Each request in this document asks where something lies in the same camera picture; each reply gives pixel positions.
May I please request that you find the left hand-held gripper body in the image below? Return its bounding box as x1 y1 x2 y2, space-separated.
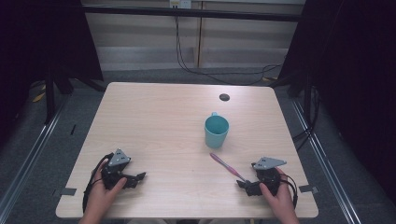
101 148 135 190

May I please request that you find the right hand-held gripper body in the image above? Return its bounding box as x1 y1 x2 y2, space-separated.
251 156 288 197

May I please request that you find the pink toothbrush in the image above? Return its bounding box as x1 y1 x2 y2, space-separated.
209 152 248 183

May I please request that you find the teal cup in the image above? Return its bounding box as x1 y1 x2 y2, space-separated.
204 111 231 149

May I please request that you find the person's right hand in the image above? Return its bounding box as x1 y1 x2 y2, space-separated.
259 167 297 217

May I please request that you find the person's left hand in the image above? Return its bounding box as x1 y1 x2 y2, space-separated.
86 159 128 217

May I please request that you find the grey tape strip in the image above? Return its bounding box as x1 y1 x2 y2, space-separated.
60 187 78 197
298 184 319 194

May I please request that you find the black metal stand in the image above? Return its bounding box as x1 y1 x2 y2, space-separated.
44 64 75 126

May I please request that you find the yellow floor tape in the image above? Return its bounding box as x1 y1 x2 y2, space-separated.
32 91 47 104

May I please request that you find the dark curtain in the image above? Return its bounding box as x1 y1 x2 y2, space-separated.
0 0 105 147
277 0 396 198

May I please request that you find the black horizontal bar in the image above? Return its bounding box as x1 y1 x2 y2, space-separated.
81 5 305 23

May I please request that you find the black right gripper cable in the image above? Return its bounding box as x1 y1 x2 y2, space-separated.
278 173 299 209

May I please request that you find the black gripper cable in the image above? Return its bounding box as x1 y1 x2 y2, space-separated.
278 173 299 209
81 152 115 213

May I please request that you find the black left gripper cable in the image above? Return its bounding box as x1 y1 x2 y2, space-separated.
81 152 115 213

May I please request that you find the metal floor rail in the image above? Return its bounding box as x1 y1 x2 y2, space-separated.
0 94 70 217
290 98 362 224

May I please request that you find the black floor cable bundle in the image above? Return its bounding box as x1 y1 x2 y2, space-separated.
291 85 322 151

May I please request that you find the black wall cable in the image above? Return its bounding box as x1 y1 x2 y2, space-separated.
174 7 283 86

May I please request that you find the white wall socket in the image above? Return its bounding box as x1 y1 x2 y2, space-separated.
168 0 192 9

